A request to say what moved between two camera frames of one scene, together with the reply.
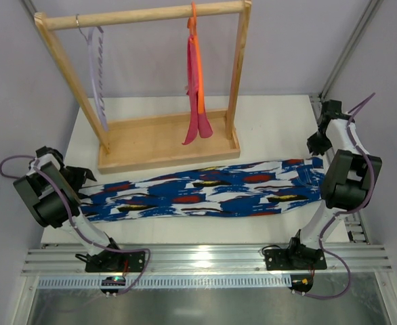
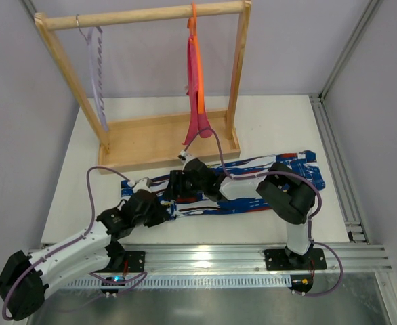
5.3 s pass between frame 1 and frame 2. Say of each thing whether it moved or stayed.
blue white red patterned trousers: moved
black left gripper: moved
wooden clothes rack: stayed
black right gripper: moved
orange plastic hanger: stayed
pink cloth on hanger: stayed
